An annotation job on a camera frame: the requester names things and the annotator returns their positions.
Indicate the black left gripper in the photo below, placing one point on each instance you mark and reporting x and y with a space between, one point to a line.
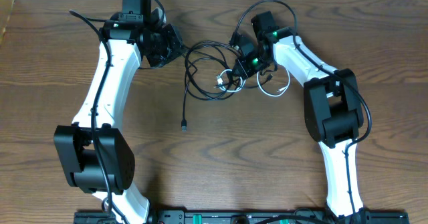
177 46

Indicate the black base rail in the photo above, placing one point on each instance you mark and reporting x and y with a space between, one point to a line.
299 216

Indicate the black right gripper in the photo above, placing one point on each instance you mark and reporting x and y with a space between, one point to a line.
245 72

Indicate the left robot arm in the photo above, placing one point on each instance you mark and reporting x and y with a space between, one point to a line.
92 150

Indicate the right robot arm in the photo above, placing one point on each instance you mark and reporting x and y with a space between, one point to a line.
332 107

